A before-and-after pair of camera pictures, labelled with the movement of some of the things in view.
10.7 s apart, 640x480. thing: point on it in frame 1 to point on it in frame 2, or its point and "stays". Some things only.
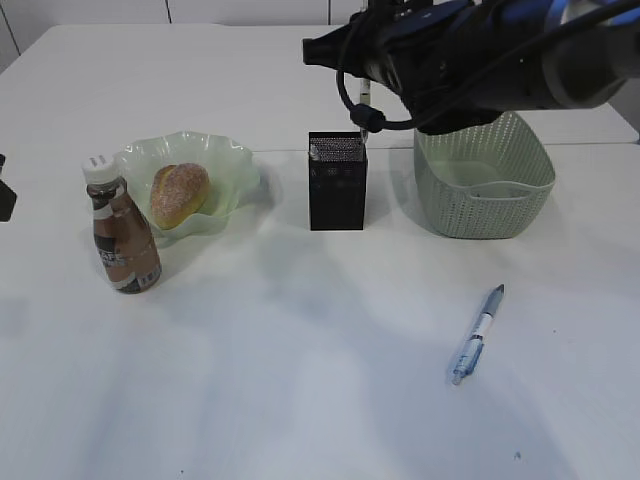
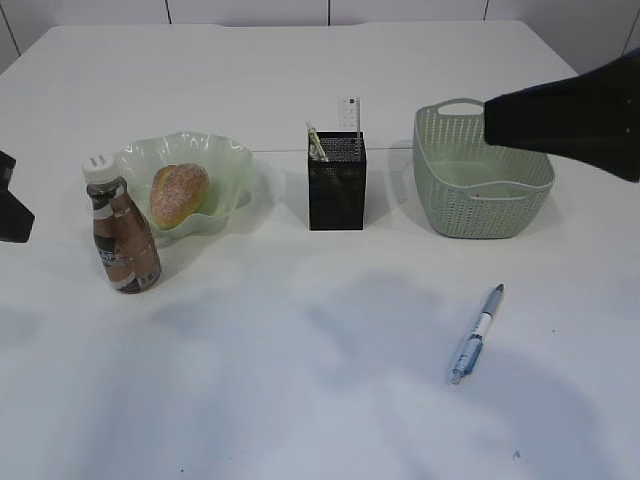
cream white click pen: (364, 99) to (318, 142)
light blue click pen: (471, 352) stays
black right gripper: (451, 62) to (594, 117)
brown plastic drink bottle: (127, 250) stays
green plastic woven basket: (488, 180) stays
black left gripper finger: (8, 197) to (16, 220)
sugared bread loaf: (178, 192) stays
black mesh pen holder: (337, 165) stays
